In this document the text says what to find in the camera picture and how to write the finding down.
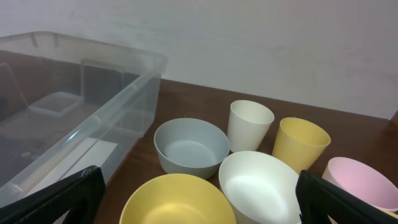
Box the clear plastic storage bin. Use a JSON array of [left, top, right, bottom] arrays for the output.
[[1, 32, 167, 206]]

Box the cream cup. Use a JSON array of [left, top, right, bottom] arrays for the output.
[[227, 100, 275, 153]]

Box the grey small bowl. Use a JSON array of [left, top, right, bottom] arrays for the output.
[[154, 118, 229, 179]]

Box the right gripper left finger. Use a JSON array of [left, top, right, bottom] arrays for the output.
[[1, 166, 106, 223]]

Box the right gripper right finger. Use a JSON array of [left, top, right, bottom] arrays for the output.
[[295, 170, 397, 224]]

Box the pink cup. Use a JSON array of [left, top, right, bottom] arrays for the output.
[[322, 157, 397, 213]]

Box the white small bowl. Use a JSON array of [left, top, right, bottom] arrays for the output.
[[218, 151, 301, 224]]

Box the yellow small bowl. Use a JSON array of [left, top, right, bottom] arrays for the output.
[[119, 174, 237, 224]]

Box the yellow cup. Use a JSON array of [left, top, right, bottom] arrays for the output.
[[272, 117, 331, 173], [383, 210, 398, 219]]

